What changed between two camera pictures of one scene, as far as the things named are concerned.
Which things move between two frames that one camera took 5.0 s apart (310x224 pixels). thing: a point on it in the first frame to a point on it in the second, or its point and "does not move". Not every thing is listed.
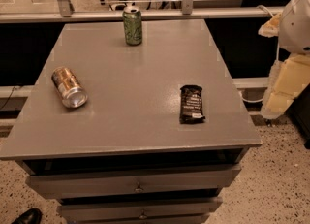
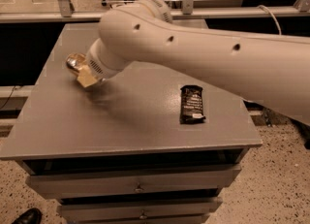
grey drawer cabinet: [125, 157] does not move
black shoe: [33, 215] does not move
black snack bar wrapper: [191, 106] does not move
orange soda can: [70, 87] to [75, 61]
